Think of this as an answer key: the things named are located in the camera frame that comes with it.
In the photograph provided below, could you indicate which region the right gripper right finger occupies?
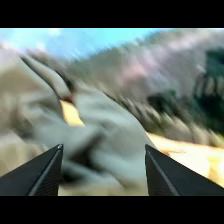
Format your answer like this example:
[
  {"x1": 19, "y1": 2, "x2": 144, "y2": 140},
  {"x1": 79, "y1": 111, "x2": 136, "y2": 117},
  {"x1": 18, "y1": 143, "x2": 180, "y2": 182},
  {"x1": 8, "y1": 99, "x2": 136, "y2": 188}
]
[{"x1": 144, "y1": 143, "x2": 224, "y2": 197}]

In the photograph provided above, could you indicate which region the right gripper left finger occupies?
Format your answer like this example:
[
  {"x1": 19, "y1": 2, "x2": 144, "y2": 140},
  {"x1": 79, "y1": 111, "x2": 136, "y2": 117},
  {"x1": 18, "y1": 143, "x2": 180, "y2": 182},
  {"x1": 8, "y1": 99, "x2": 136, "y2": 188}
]
[{"x1": 0, "y1": 143, "x2": 64, "y2": 197}]

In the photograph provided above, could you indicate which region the grey garment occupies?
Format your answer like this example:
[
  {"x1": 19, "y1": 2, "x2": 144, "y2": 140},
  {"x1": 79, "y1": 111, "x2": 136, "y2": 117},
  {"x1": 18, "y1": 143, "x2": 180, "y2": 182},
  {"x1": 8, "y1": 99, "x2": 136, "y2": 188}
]
[{"x1": 0, "y1": 54, "x2": 158, "y2": 197}]

